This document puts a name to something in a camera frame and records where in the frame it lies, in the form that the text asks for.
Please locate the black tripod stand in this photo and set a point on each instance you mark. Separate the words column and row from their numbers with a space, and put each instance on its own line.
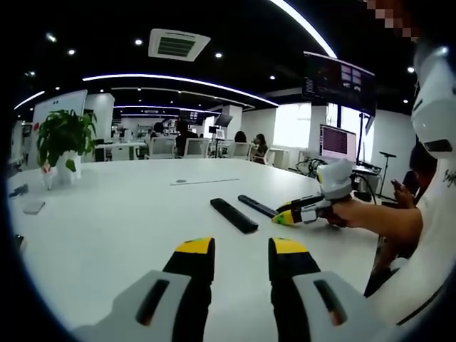
column 387, row 154

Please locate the hanging display screen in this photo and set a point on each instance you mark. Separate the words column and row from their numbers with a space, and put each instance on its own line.
column 338, row 82

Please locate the grey laser pointer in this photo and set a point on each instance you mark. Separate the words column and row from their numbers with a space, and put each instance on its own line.
column 256, row 206

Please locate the grey computer desk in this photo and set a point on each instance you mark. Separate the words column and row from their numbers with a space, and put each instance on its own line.
column 363, row 171

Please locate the small plastic bottle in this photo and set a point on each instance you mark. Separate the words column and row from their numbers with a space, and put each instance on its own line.
column 48, row 180

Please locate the black remote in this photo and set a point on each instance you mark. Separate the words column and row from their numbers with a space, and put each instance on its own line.
column 233, row 215

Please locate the white office desk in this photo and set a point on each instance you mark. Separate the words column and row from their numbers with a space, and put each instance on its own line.
column 119, row 151

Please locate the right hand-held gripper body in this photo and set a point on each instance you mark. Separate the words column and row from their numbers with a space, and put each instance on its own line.
column 336, row 180

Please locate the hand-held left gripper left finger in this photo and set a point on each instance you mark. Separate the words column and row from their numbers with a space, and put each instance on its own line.
column 132, row 310

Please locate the person's right hand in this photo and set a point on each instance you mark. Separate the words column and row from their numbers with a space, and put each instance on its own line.
column 343, row 213

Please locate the white table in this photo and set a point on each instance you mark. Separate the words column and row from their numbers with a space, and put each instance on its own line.
column 124, row 213

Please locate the white office chair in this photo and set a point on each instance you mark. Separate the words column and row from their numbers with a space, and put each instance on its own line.
column 196, row 147
column 241, row 149
column 162, row 147

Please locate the grey smartphone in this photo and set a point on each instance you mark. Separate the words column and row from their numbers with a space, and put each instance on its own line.
column 34, row 207

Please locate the computer monitor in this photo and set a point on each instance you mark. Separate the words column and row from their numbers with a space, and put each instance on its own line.
column 338, row 142

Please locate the curved ceiling light strip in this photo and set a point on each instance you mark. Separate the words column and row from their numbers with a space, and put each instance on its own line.
column 171, row 77
column 310, row 26

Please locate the white chest-worn device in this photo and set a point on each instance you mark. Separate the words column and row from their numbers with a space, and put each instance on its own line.
column 434, row 107

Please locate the small black device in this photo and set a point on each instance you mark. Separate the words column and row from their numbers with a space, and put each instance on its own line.
column 18, row 190

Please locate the potted green plant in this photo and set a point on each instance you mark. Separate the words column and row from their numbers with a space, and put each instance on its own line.
column 66, row 135

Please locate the ceiling air conditioner vent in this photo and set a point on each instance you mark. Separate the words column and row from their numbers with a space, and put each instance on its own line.
column 178, row 44

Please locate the person's white t-shirt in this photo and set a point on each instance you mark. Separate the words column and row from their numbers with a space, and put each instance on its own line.
column 427, row 256

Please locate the wall-mounted black monitor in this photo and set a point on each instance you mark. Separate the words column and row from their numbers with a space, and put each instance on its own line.
column 223, row 120

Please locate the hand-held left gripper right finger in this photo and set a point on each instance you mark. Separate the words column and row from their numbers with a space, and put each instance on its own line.
column 352, row 313

